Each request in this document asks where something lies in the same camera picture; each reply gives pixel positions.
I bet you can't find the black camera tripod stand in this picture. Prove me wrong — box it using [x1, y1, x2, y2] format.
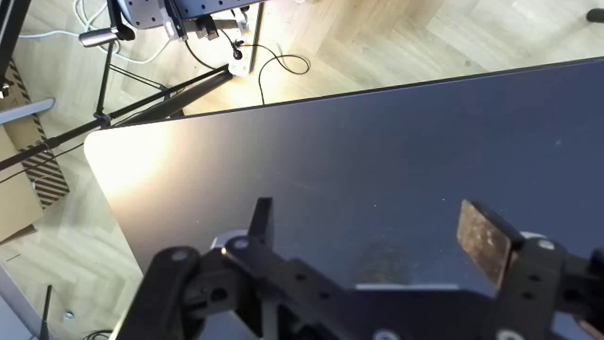
[0, 64, 232, 169]

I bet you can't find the cardboard box on floor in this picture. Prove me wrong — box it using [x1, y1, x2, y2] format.
[0, 62, 69, 241]

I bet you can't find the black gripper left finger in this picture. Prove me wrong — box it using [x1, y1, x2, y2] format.
[113, 198, 353, 340]

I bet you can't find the grey metal equipment cart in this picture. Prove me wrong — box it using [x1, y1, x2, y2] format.
[107, 0, 268, 73]

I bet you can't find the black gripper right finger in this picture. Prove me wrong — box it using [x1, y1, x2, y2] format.
[456, 200, 604, 340]

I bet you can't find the black cable on floor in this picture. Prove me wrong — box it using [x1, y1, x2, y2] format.
[181, 26, 313, 105]

